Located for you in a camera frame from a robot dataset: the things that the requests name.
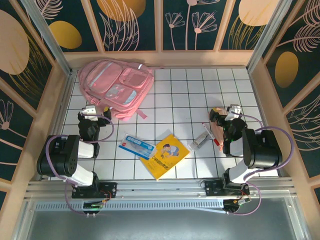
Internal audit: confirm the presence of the aluminium side rail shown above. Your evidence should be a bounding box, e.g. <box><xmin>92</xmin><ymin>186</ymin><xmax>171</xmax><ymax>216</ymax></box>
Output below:
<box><xmin>249</xmin><ymin>71</ymin><xmax>286</xmax><ymax>176</ymax></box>
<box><xmin>39</xmin><ymin>71</ymin><xmax>76</xmax><ymax>181</ymax></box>

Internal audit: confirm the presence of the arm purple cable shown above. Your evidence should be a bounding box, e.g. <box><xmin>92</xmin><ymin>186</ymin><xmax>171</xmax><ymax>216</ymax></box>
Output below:
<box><xmin>233</xmin><ymin>112</ymin><xmax>294</xmax><ymax>216</ymax></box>
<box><xmin>45</xmin><ymin>113</ymin><xmax>115</xmax><ymax>216</ymax></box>

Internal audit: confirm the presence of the grey metal sheet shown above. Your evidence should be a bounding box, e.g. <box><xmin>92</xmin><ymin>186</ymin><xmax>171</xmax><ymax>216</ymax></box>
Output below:
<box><xmin>14</xmin><ymin>209</ymin><xmax>311</xmax><ymax>240</ymax></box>

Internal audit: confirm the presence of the white red-capped glue stick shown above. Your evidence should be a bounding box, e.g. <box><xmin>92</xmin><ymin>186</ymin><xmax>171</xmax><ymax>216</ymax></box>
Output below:
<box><xmin>201</xmin><ymin>122</ymin><xmax>220</xmax><ymax>146</ymax></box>

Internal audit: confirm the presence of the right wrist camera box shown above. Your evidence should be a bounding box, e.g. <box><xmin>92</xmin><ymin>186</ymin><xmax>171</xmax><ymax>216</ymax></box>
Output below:
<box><xmin>226</xmin><ymin>104</ymin><xmax>243</xmax><ymax>116</ymax></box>

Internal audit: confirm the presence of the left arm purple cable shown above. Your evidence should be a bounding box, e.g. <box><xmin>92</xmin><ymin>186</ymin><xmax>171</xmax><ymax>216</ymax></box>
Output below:
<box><xmin>45</xmin><ymin>113</ymin><xmax>115</xmax><ymax>216</ymax></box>

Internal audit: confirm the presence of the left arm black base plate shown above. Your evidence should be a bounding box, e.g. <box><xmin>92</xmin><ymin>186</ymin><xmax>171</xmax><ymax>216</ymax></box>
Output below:
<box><xmin>71</xmin><ymin>181</ymin><xmax>118</xmax><ymax>200</ymax></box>

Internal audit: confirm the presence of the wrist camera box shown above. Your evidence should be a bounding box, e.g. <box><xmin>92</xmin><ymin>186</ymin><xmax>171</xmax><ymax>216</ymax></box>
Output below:
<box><xmin>82</xmin><ymin>105</ymin><xmax>97</xmax><ymax>116</ymax></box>
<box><xmin>226</xmin><ymin>104</ymin><xmax>243</xmax><ymax>116</ymax></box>

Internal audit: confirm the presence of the slotted grey cable duct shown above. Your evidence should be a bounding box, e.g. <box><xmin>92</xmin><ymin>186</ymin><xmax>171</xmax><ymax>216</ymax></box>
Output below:
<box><xmin>34</xmin><ymin>199</ymin><xmax>226</xmax><ymax>211</ymax></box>

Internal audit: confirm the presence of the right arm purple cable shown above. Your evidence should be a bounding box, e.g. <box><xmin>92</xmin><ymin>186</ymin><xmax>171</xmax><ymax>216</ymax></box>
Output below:
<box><xmin>233</xmin><ymin>112</ymin><xmax>294</xmax><ymax>216</ymax></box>

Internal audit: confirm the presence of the aluminium frame post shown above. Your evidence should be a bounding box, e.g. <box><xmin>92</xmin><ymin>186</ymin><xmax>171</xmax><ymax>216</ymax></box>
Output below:
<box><xmin>21</xmin><ymin>0</ymin><xmax>73</xmax><ymax>77</ymax></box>
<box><xmin>246</xmin><ymin>0</ymin><xmax>291</xmax><ymax>73</ymax></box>

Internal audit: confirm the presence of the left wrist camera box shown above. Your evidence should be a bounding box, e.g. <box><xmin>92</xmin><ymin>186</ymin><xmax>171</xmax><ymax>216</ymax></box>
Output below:
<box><xmin>82</xmin><ymin>105</ymin><xmax>97</xmax><ymax>116</ymax></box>

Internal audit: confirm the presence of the pink school backpack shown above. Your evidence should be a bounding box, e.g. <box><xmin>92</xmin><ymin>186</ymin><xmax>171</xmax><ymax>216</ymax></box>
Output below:
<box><xmin>76</xmin><ymin>58</ymin><xmax>155</xmax><ymax>123</ymax></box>

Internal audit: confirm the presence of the aluminium mounting rail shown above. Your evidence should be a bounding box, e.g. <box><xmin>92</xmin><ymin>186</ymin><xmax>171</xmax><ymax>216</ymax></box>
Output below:
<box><xmin>24</xmin><ymin>177</ymin><xmax>297</xmax><ymax>201</ymax></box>

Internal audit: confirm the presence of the yellow children's book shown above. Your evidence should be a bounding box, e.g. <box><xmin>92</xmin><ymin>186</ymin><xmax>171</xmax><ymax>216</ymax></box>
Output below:
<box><xmin>138</xmin><ymin>133</ymin><xmax>191</xmax><ymax>182</ymax></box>

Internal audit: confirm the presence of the blue white ruler set pack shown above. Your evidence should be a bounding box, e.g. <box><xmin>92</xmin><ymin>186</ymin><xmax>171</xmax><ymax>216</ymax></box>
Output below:
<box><xmin>118</xmin><ymin>134</ymin><xmax>158</xmax><ymax>161</ymax></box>

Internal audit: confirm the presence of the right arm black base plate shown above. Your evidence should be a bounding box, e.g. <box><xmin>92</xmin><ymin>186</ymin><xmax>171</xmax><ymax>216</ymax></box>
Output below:
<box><xmin>204</xmin><ymin>179</ymin><xmax>251</xmax><ymax>198</ymax></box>

